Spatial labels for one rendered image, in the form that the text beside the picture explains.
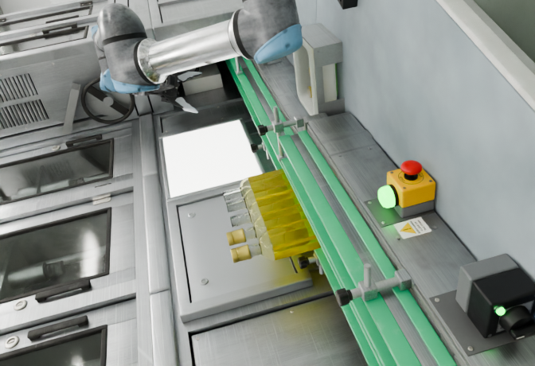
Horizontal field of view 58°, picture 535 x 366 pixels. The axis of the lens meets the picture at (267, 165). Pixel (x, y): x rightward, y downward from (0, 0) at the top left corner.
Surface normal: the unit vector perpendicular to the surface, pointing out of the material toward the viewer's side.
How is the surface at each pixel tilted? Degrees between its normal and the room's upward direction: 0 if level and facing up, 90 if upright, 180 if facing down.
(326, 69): 90
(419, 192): 90
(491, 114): 0
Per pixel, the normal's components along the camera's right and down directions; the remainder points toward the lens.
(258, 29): -0.43, 0.30
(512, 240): -0.96, 0.24
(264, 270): -0.13, -0.81
